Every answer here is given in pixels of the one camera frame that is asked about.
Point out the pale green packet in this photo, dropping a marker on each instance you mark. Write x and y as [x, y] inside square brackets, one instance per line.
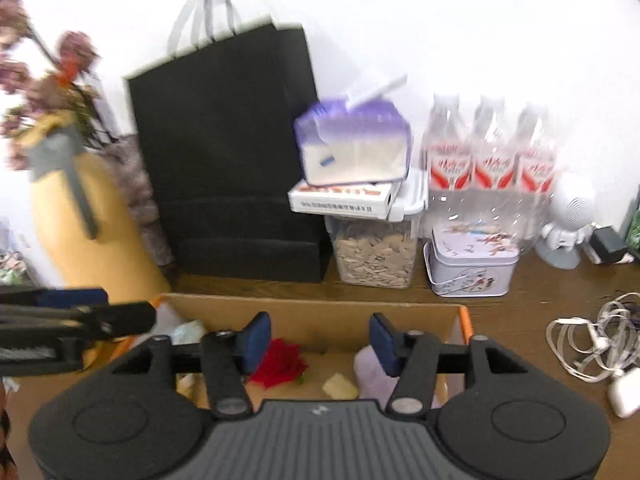
[189, 332]

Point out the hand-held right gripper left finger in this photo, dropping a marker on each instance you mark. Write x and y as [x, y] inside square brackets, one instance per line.
[255, 342]

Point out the purple tissue pack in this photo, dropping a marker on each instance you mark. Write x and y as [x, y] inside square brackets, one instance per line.
[350, 150]

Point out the water bottle red label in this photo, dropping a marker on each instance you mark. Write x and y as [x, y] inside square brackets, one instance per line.
[535, 170]
[492, 165]
[447, 165]

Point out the small green bottle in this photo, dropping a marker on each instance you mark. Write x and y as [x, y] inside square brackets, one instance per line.
[634, 230]

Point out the dried pink flowers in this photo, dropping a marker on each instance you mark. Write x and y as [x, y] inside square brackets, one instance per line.
[75, 47]

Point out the cardboard box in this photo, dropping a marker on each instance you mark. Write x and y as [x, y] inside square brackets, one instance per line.
[320, 325]

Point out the white robot figurine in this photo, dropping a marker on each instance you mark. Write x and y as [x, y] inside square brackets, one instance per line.
[570, 205]

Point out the yellow thermos jug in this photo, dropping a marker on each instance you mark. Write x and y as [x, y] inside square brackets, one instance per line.
[85, 260]

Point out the black charger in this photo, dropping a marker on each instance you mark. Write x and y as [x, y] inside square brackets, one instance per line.
[607, 245]

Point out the printed tin box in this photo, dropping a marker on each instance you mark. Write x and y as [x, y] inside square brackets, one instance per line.
[470, 270]

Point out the red artificial flower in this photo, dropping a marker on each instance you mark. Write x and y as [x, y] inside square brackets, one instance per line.
[277, 362]

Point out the purple cloth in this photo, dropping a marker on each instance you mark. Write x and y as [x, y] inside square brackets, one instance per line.
[370, 380]

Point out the pale yellow piece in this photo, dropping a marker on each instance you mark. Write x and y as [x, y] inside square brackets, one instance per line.
[340, 387]

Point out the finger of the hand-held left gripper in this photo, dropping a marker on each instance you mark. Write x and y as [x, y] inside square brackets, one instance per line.
[70, 297]
[125, 317]

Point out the flat white box red label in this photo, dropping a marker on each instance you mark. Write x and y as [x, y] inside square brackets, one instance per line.
[340, 200]

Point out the black paper bag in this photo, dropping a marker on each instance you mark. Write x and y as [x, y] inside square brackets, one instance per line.
[220, 135]

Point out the clear container of seeds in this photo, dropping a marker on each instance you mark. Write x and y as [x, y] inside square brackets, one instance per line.
[372, 255]

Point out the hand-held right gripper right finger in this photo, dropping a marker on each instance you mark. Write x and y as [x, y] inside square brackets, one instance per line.
[382, 345]

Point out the white earbuds case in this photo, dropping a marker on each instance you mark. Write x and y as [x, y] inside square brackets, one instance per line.
[626, 392]

